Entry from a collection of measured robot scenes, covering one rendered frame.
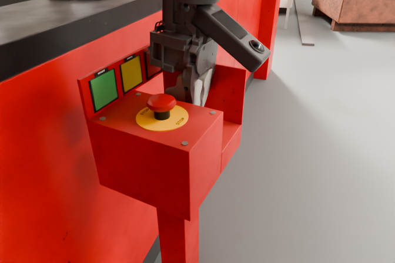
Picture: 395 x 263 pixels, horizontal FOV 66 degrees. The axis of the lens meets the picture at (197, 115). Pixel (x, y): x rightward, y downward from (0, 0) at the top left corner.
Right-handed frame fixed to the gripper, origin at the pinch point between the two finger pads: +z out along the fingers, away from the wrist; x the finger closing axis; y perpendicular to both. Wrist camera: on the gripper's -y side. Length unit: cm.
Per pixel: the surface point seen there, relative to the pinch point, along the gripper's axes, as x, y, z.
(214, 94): -4.5, -1.0, -2.3
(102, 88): 11.8, 9.4, -7.5
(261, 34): -182, 34, 41
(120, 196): -0.3, 19.0, 31.4
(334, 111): -154, -29, 71
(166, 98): 9.5, 0.5, -7.7
